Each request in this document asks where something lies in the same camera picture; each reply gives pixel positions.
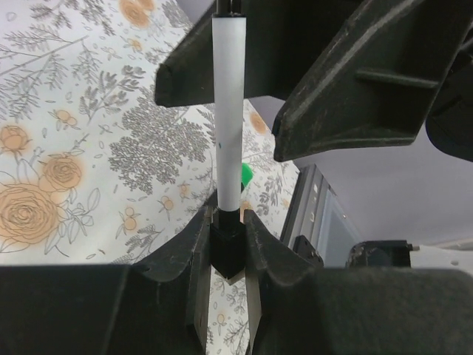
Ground aluminium frame rail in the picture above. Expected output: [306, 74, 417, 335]
[280, 164, 361, 267]

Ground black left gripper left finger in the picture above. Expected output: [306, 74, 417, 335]
[1, 207, 211, 354]

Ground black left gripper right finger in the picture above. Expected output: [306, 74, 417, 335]
[244, 210, 472, 354]

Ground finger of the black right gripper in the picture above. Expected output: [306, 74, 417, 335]
[154, 0, 355, 107]

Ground green capped black highlighter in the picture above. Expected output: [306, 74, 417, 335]
[241, 163, 253, 192]

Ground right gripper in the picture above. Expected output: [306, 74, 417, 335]
[273, 1, 472, 162]

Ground black capped white pen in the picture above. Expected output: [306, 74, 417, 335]
[211, 1, 247, 280]

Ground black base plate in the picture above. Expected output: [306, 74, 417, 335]
[293, 235, 324, 268]

